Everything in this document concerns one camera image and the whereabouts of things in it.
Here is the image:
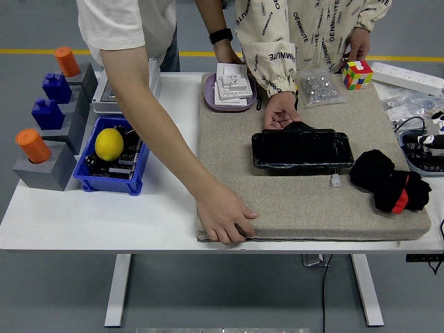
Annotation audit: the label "white socket plate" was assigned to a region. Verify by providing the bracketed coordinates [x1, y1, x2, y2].
[215, 73, 254, 100]

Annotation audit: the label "blue plastic bin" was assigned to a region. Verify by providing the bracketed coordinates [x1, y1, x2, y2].
[72, 116, 151, 196]

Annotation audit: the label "orange cylinder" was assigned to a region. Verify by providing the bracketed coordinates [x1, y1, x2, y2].
[15, 128, 52, 164]
[53, 46, 81, 78]

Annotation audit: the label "yellow lemon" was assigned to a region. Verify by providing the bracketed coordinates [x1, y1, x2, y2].
[94, 128, 125, 162]

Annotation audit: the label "grey-brown mat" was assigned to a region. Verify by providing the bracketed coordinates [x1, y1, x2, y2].
[196, 71, 432, 243]

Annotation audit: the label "person's right hand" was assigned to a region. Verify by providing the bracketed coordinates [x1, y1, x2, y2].
[195, 182, 259, 246]
[262, 91, 302, 130]

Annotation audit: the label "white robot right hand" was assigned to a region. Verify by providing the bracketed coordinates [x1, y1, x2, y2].
[415, 110, 444, 151]

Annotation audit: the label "blue block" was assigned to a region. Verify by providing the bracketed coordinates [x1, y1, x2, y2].
[31, 99, 66, 131]
[42, 72, 73, 104]

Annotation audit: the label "black glossy panel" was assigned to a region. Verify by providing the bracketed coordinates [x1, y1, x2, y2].
[251, 121, 355, 170]

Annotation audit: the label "white flat cover plate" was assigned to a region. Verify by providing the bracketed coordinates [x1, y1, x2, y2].
[214, 83, 249, 106]

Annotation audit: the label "dark circuit board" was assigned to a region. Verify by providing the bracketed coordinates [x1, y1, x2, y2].
[89, 137, 143, 180]

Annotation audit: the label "black rag with red stripe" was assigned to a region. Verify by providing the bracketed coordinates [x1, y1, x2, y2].
[349, 148, 433, 214]

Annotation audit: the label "white power strip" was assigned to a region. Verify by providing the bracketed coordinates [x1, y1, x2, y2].
[370, 62, 444, 96]

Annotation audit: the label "clear bag of metal nuts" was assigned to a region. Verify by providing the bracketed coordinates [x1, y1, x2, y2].
[294, 67, 348, 110]

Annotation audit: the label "grey metal device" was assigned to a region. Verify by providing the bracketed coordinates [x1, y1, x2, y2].
[425, 119, 444, 138]

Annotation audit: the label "colourful puzzle cube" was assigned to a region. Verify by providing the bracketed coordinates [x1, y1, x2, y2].
[341, 60, 374, 91]

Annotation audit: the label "clear bags of small parts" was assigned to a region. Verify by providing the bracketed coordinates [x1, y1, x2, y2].
[380, 86, 444, 122]

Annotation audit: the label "person's left hand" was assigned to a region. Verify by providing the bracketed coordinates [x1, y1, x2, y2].
[212, 40, 248, 67]
[341, 26, 372, 67]

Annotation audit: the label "grey block holder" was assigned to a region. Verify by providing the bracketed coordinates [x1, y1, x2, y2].
[38, 103, 87, 156]
[51, 85, 92, 121]
[12, 140, 78, 191]
[57, 61, 100, 104]

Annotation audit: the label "black floor cable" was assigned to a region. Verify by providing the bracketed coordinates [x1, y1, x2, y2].
[321, 253, 334, 333]

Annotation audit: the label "black wristwatch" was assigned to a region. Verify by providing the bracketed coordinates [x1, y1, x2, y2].
[208, 28, 234, 45]

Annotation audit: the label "grey electrical enclosure box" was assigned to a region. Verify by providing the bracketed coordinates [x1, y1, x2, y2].
[92, 58, 162, 114]

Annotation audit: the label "black table control panel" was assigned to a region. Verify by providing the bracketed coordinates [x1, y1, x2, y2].
[405, 253, 444, 264]

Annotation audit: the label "thin black looped cable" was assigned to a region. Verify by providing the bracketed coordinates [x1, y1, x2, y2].
[393, 116, 427, 135]

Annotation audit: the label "grey box under table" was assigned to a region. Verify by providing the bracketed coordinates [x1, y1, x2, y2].
[300, 254, 330, 267]

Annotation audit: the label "white table leg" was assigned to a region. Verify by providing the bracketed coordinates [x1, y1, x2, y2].
[103, 253, 133, 329]
[350, 253, 385, 327]

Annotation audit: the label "purple oval tray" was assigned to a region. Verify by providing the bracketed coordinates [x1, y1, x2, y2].
[203, 72, 258, 112]

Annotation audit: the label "pale tray of electronic parts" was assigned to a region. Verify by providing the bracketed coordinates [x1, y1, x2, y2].
[398, 130, 444, 178]

